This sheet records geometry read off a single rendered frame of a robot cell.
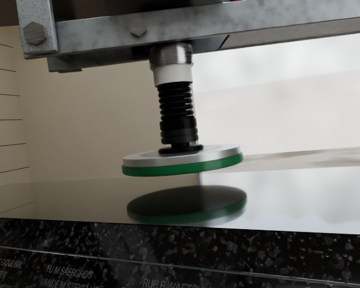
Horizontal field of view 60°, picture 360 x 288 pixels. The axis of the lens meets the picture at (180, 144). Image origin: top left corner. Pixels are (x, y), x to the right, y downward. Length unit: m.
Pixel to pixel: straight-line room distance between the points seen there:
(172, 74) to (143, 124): 5.20
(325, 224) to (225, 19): 0.36
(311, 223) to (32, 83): 6.96
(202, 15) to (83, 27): 0.19
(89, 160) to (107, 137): 0.63
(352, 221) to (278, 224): 0.06
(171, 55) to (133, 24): 0.08
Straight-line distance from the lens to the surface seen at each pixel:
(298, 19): 0.58
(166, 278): 0.31
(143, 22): 0.53
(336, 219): 0.33
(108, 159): 6.13
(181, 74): 0.54
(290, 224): 0.31
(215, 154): 0.48
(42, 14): 0.54
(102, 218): 0.40
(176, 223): 0.34
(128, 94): 5.87
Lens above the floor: 0.97
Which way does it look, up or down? 3 degrees down
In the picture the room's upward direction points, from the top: 6 degrees counter-clockwise
